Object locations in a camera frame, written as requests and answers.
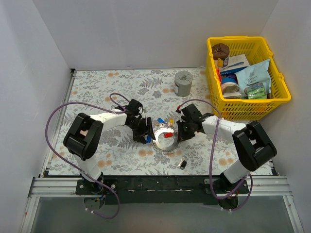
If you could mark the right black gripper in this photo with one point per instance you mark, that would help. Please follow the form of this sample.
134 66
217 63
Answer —
184 129

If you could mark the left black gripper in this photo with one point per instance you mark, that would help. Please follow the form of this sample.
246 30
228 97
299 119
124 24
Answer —
145 128

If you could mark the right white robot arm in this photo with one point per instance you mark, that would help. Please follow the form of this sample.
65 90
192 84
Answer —
253 146

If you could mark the green packet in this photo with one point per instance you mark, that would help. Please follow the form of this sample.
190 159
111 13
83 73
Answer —
256 92

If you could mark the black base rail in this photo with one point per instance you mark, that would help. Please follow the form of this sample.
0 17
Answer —
161 189

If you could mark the floral table mat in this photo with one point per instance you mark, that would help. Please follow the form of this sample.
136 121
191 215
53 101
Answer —
118 153

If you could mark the white box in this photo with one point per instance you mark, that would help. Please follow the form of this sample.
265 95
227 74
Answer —
238 62

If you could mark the light blue snack bag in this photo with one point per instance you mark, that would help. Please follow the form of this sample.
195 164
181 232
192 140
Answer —
257 73

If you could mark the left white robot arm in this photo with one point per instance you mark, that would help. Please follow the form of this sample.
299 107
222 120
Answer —
84 135

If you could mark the red key tag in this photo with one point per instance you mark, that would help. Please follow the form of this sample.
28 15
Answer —
168 135

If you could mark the grey tape roll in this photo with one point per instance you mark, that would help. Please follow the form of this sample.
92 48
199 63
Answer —
182 83

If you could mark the yellow plastic basket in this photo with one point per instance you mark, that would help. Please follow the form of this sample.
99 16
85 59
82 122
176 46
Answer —
224 91

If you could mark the black car key fob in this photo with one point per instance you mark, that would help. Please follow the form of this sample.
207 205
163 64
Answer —
182 164

